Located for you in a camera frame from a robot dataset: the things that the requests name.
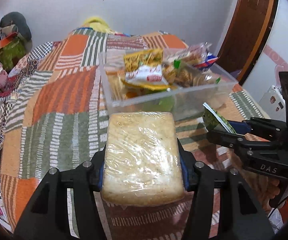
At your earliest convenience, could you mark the green white small packet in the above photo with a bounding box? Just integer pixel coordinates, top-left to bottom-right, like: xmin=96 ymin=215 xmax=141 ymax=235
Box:
xmin=202 ymin=102 xmax=237 ymax=134

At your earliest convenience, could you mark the blue white chip bag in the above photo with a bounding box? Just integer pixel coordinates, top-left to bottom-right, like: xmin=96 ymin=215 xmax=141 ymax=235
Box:
xmin=194 ymin=52 xmax=218 ymax=72

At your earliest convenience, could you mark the pale cake block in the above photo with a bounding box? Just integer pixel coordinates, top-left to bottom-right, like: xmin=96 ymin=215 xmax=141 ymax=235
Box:
xmin=101 ymin=112 xmax=184 ymax=206

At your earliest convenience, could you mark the green lid clear jar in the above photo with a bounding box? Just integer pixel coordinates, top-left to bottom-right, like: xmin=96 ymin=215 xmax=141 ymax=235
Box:
xmin=148 ymin=96 xmax=175 ymax=112

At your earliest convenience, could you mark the person's right hand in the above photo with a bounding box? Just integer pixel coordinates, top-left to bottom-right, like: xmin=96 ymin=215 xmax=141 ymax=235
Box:
xmin=261 ymin=178 xmax=280 ymax=215

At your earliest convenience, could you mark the clear plastic storage box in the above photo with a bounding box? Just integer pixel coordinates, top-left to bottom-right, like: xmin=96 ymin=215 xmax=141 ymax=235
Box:
xmin=98 ymin=50 xmax=237 ymax=121

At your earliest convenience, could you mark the red white snack packet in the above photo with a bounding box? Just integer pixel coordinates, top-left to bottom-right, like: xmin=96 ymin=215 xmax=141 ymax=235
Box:
xmin=167 ymin=42 xmax=212 ymax=65

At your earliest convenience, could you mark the yellow noodle snack bag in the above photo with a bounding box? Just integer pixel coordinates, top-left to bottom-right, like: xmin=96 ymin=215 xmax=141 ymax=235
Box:
xmin=121 ymin=49 xmax=170 ymax=90

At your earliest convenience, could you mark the brown wooden door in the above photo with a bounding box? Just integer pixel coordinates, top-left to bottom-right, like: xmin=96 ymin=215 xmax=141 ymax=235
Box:
xmin=217 ymin=0 xmax=278 ymax=85

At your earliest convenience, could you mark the green bag clutter pile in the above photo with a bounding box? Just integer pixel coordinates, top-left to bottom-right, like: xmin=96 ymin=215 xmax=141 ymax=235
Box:
xmin=0 ymin=11 xmax=32 ymax=72

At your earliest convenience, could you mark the yellow pillow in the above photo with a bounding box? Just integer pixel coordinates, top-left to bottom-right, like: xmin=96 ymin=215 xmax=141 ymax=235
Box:
xmin=83 ymin=16 xmax=115 ymax=34

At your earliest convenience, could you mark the pink heart wall decal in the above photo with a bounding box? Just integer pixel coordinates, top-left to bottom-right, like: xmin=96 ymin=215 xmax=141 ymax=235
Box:
xmin=263 ymin=45 xmax=288 ymax=85

